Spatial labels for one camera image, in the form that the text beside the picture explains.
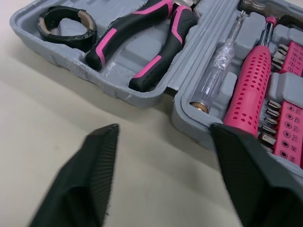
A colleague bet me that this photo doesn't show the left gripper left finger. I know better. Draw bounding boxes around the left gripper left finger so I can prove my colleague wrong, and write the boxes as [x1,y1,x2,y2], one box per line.
[30,123,120,227]

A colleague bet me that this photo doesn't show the pink perforated handle screwdriver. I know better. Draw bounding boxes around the pink perforated handle screwdriver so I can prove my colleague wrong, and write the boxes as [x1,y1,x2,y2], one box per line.
[223,16,278,139]

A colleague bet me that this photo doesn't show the clear test screwdriver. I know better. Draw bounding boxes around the clear test screwdriver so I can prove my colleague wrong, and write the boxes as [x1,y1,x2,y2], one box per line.
[189,10,244,114]

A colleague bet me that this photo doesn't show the grey plastic tool case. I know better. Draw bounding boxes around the grey plastic tool case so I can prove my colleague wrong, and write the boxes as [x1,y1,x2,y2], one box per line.
[9,0,303,170]

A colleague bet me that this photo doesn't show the pink bit holder strip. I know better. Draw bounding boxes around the pink bit holder strip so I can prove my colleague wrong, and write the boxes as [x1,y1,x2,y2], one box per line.
[257,99,303,170]
[271,40,303,78]

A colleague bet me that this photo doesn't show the hammer with wooden handle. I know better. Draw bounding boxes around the hammer with wooden handle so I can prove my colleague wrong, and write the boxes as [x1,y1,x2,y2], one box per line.
[239,0,279,15]

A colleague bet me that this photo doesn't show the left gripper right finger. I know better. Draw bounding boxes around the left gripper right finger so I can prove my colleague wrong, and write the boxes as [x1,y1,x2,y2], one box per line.
[210,122,303,227]

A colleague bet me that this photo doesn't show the black tape roll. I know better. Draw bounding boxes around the black tape roll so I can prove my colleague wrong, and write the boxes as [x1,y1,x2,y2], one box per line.
[36,5,98,52]

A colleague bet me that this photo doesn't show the pink and black pliers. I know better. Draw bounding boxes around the pink and black pliers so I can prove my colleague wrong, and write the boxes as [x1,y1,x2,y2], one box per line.
[85,0,198,93]

